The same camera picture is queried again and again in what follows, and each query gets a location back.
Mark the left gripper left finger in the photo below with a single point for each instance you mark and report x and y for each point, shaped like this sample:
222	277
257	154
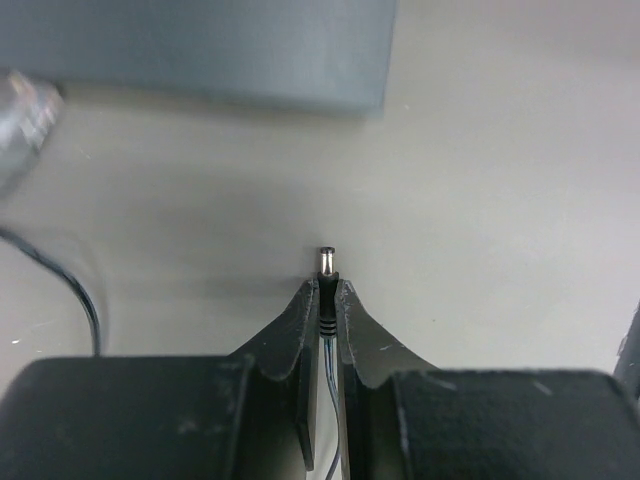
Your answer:
250	414

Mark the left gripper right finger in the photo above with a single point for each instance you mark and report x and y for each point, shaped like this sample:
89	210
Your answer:
403	418

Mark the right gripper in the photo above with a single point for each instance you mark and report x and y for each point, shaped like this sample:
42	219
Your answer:
627	367

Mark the black network switch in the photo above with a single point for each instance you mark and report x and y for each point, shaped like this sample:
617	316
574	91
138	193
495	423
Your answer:
312	55

